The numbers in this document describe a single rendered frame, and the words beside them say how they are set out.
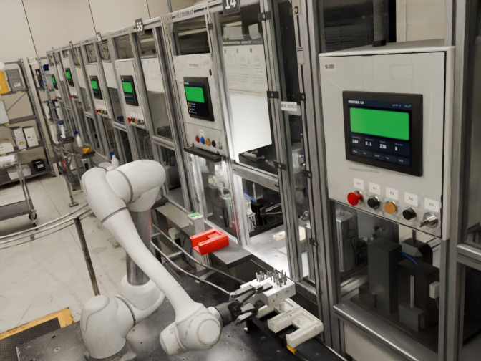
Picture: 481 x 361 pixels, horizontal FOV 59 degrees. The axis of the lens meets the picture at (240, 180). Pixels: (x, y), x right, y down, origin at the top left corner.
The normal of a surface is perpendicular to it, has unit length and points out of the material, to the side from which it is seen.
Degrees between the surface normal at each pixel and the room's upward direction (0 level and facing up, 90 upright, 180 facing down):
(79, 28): 90
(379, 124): 90
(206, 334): 67
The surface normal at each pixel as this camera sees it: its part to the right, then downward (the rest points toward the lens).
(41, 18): 0.52, 0.21
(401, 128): -0.85, 0.27
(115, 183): 0.47, -0.40
